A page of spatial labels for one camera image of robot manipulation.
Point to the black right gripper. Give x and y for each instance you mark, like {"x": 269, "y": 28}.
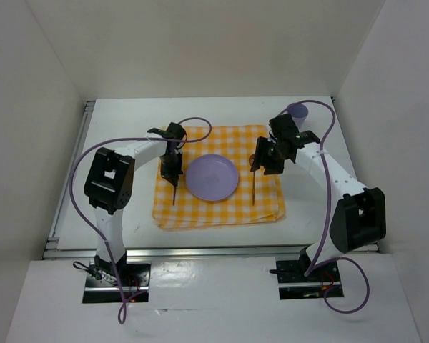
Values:
{"x": 261, "y": 158}

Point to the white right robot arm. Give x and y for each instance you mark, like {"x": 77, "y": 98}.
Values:
{"x": 355, "y": 213}

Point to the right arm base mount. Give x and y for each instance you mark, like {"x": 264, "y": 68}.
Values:
{"x": 293, "y": 284}

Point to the purple plastic plate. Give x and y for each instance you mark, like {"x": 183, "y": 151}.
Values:
{"x": 212, "y": 178}

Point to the copper fork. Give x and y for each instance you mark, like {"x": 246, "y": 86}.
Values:
{"x": 174, "y": 193}

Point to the purple plastic cup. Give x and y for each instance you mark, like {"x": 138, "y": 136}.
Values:
{"x": 299, "y": 113}

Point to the copper spoon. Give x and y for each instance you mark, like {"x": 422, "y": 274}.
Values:
{"x": 251, "y": 161}

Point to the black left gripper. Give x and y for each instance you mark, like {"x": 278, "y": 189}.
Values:
{"x": 172, "y": 175}

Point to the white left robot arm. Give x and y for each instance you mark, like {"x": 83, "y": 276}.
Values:
{"x": 109, "y": 187}

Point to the yellow checkered cloth napkin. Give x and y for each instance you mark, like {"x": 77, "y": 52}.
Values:
{"x": 236, "y": 143}

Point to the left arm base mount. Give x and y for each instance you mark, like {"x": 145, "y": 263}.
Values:
{"x": 101, "y": 287}

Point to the aluminium left side rail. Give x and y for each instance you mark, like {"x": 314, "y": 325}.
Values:
{"x": 87, "y": 113}

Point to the aluminium table edge rail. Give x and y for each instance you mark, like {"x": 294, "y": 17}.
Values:
{"x": 52, "y": 252}

